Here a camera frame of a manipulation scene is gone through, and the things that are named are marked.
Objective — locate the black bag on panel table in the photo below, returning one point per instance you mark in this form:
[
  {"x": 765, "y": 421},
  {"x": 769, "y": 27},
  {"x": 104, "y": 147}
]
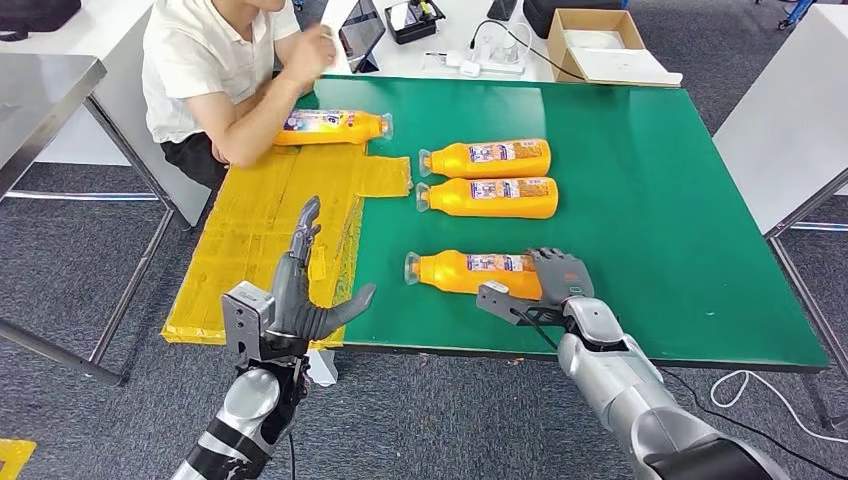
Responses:
[{"x": 33, "y": 13}]

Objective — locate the clear plastic packet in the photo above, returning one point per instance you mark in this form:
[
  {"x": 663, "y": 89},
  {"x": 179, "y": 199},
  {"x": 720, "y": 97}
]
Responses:
[{"x": 505, "y": 53}]

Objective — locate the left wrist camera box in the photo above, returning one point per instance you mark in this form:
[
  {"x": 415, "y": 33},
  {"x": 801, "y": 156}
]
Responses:
[{"x": 245, "y": 314}]

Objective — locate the yellow taped mat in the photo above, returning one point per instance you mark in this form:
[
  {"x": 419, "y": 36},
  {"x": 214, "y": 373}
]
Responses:
[{"x": 265, "y": 232}]

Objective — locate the brown cardboard box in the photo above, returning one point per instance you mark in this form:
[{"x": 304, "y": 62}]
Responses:
[{"x": 556, "y": 60}]

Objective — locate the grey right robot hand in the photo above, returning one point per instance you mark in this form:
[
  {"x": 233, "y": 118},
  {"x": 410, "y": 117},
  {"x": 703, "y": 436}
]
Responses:
[{"x": 563, "y": 278}]

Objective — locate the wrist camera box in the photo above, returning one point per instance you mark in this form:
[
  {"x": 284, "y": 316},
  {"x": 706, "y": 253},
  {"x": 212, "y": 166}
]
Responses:
[
  {"x": 245, "y": 314},
  {"x": 513, "y": 308}
]

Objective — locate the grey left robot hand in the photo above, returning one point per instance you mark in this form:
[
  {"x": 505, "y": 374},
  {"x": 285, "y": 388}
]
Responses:
[{"x": 291, "y": 311}]

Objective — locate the black tablet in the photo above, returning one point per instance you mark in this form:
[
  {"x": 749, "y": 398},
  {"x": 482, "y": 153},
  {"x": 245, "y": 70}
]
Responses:
[{"x": 361, "y": 33}]

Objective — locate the person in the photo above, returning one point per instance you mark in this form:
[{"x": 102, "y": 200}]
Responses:
[{"x": 192, "y": 60}]

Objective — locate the blue frame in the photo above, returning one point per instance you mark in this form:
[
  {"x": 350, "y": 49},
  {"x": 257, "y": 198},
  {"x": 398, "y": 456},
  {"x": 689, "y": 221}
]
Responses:
[{"x": 795, "y": 13}]

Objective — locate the white table leg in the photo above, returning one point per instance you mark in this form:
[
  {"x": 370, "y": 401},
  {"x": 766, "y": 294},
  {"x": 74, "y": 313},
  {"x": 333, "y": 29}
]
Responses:
[{"x": 322, "y": 368}]

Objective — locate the black bag beside cardboard box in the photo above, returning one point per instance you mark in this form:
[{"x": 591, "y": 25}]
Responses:
[{"x": 538, "y": 13}]

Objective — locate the small white adapter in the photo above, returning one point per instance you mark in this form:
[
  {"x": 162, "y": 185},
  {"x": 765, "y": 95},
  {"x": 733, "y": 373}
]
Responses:
[{"x": 453, "y": 58}]

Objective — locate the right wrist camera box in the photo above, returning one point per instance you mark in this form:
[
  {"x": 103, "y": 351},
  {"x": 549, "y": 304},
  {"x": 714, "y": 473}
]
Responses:
[{"x": 513, "y": 308}]

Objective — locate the yellow floor marker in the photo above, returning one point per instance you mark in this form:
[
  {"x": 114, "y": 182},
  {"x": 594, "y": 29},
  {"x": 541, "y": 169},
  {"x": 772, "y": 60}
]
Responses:
[{"x": 13, "y": 457}]

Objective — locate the white table with steel legs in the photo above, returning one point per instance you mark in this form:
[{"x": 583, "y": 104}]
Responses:
[{"x": 782, "y": 119}]

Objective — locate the white charger block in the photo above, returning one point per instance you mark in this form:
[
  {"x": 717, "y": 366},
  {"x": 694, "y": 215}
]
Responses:
[{"x": 470, "y": 67}]

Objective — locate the black phone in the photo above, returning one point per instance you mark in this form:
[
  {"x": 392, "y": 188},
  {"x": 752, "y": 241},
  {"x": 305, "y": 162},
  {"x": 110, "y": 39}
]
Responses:
[{"x": 501, "y": 6}]

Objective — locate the person's right hand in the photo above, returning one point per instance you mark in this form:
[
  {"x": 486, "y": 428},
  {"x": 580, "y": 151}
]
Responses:
[{"x": 311, "y": 56}]

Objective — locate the black tray with items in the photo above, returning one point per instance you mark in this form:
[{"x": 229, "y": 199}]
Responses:
[{"x": 412, "y": 20}]

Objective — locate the person's left hand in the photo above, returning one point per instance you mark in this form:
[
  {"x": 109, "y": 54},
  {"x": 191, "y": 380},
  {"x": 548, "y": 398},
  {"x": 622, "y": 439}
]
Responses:
[{"x": 219, "y": 151}]

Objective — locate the orange detergent bottle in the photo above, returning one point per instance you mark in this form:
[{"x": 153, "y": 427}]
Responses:
[
  {"x": 457, "y": 162},
  {"x": 464, "y": 202},
  {"x": 450, "y": 275},
  {"x": 344, "y": 132}
]

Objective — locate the white foam pad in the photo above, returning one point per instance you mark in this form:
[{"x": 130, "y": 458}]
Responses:
[{"x": 594, "y": 38}]

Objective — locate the white panel table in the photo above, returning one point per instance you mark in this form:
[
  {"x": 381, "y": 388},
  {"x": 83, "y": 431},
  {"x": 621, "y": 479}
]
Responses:
[{"x": 112, "y": 66}]

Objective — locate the white desk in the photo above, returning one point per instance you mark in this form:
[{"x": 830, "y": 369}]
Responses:
[{"x": 411, "y": 63}]

